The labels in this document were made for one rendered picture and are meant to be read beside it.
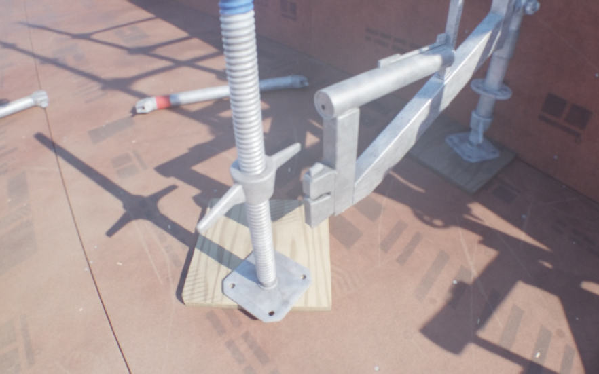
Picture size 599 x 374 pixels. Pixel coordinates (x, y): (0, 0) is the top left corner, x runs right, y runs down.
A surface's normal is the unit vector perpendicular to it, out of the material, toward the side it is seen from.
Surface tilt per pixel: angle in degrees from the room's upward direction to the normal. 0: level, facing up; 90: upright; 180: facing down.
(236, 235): 0
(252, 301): 0
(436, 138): 0
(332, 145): 92
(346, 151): 90
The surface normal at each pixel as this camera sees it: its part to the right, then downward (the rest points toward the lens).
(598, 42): -0.77, 0.40
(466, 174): 0.01, -0.76
